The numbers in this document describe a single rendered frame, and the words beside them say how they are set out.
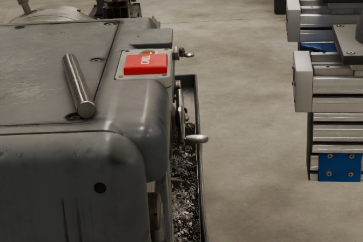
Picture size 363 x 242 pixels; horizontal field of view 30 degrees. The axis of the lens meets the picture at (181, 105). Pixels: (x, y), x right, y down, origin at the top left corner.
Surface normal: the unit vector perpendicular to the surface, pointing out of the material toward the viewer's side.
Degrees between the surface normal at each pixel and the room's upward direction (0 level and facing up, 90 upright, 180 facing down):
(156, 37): 0
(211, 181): 0
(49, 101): 0
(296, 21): 90
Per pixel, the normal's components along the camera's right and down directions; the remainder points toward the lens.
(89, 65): -0.04, -0.93
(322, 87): -0.11, 0.37
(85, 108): 0.25, 0.35
